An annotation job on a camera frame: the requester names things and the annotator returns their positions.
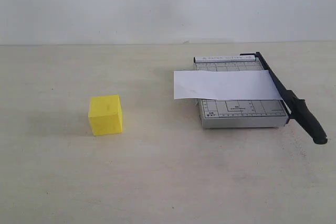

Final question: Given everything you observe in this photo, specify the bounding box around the grey paper cutter base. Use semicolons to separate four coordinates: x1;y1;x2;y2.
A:
194;53;289;129

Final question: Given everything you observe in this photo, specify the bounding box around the yellow cube block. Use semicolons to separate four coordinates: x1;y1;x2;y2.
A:
88;94;123;136

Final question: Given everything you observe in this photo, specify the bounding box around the white paper sheet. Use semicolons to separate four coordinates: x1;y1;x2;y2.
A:
174;70;282;100

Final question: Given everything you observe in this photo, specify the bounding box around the black cutter blade arm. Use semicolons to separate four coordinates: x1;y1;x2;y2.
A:
240;52;328;145

